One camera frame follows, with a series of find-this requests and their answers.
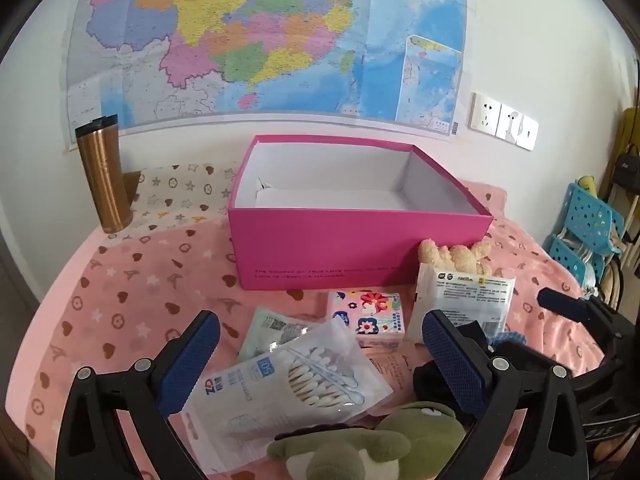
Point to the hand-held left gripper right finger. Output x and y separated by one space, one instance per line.
452 365

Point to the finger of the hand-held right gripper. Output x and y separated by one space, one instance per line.
515 351
565 304

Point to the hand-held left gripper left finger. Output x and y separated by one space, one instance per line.
192 360

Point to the blue gingham scrunchie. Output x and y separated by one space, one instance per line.
501 339

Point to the black sock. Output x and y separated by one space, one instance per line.
430 382

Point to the green frog plush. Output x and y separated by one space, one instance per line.
420 435

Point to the floral tissue pack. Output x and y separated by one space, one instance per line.
367 317

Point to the beige teddy bear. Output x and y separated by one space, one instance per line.
452 255

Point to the pink cardboard box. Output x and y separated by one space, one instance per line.
325 245

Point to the pale pink packet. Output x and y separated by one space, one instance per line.
395 367

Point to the white wet wipe packet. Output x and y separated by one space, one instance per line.
460 300

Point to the pale green packet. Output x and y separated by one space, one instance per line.
270 332

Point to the clear cotton swab bag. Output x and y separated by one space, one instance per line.
280 385

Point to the blue perforated plastic rack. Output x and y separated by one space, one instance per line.
590 215

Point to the pink printed blanket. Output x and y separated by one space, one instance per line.
125 285

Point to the black bag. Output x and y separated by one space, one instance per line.
627 170

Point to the beige star printed cloth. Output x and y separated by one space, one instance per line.
175 200

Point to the copper travel tumbler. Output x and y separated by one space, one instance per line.
105 180

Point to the white wall socket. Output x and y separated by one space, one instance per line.
484 112

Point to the colourful wall map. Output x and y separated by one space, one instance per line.
250 35

